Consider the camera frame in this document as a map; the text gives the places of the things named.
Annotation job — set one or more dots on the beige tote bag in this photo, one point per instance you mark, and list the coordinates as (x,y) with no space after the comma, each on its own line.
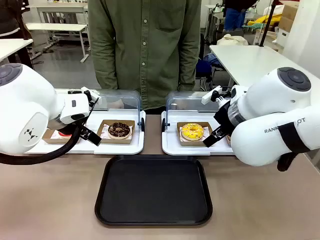
(232,40)

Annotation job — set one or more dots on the background person blue jeans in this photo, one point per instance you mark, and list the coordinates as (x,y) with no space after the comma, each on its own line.
(233,15)

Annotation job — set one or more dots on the white desk with shelf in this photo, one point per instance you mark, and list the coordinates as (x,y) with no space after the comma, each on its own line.
(60,8)

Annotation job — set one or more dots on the white table with round leg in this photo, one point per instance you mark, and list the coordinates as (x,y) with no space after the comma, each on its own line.
(12,48)

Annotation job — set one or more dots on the yellow cloth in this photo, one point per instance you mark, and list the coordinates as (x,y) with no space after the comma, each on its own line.
(270,20)

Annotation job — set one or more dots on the person torso green shirt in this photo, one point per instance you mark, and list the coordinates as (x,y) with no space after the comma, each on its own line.
(145,50)

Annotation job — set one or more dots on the chocolate donut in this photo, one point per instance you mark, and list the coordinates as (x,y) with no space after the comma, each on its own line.
(119,130)

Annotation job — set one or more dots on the background person dark clothes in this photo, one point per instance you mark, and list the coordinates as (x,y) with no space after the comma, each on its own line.
(12,22)

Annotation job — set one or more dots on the yellow glazed sprinkle donut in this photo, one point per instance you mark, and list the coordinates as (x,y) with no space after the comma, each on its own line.
(192,131)

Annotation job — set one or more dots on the person right hand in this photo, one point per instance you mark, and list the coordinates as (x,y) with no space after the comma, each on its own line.
(117,104)

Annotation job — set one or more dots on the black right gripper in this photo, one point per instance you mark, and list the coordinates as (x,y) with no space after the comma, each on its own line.
(225,117)

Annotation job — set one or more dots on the white storage box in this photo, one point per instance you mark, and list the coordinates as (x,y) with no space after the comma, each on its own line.
(283,37)

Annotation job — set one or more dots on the red glazed donut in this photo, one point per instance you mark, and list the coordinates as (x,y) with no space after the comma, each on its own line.
(64,135)

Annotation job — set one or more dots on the black plastic serving tray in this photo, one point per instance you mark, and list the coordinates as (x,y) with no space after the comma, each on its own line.
(153,190)

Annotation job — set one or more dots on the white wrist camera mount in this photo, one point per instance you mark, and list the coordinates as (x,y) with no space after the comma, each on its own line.
(211,94)
(75,110)

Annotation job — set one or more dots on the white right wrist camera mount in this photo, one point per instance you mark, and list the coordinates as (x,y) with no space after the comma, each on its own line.
(211,94)

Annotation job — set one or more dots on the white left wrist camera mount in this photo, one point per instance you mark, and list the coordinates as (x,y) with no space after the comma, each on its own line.
(75,110)

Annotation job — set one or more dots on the black stand pole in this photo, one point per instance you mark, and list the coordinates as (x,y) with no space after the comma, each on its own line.
(268,22)

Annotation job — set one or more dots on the green object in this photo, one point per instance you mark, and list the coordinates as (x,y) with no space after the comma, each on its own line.
(252,25)

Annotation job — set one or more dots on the stacked brown cardboard boxes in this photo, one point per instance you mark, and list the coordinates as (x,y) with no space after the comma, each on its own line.
(288,15)

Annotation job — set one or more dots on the clear display lid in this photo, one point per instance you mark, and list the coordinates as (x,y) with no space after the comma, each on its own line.
(185,100)
(127,100)

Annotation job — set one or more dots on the white display tray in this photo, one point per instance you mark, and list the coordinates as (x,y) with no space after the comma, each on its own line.
(120,148)
(172,148)

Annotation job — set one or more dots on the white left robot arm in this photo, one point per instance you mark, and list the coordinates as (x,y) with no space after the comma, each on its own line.
(25,105)

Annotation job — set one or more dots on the brown cardboard donut box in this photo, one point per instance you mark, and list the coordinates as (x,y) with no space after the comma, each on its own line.
(51,139)
(228,140)
(192,143)
(116,141)

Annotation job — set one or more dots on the white desk with metal legs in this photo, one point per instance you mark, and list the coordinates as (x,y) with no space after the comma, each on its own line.
(57,27)

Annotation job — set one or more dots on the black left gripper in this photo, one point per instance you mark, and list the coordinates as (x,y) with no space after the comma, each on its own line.
(67,127)

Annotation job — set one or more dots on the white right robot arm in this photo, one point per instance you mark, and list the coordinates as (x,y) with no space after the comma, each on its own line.
(265,110)

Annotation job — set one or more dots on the large white table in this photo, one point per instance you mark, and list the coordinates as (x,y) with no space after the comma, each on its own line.
(250,60)

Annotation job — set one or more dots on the person left forearm green sleeve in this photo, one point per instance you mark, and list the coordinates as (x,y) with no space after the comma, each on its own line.
(190,62)

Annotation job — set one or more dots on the person right forearm green sleeve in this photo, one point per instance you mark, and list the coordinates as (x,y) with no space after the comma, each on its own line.
(102,62)

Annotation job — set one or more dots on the white printed paper liner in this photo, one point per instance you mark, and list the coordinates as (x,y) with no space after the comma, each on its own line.
(105,132)
(206,131)
(54,135)

